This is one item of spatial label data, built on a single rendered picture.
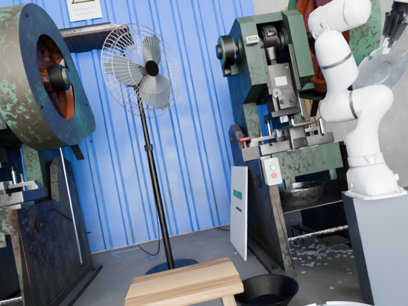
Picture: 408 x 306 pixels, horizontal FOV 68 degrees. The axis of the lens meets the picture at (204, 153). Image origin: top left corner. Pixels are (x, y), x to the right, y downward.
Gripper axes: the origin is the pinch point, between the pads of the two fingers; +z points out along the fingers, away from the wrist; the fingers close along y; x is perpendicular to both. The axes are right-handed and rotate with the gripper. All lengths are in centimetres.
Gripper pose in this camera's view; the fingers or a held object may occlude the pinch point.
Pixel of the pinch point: (386, 45)
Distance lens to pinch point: 172.4
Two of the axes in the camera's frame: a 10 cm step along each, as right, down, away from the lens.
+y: -2.3, -6.6, 7.2
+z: 0.4, 7.3, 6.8
